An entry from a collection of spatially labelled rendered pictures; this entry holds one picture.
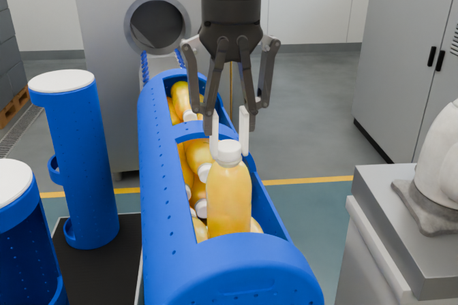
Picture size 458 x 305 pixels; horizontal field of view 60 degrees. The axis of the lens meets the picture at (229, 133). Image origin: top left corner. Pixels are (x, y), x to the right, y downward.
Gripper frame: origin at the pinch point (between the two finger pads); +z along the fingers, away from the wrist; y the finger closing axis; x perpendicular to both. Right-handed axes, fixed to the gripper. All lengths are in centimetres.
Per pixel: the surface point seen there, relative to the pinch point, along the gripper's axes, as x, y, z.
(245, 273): 11.8, 0.0, 16.1
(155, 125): -40.9, 9.6, 18.0
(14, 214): -40, 47, 40
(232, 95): -125, -30, 47
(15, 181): -49, 48, 35
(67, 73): -138, 46, 35
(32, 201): -45, 44, 40
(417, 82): -160, -161, 61
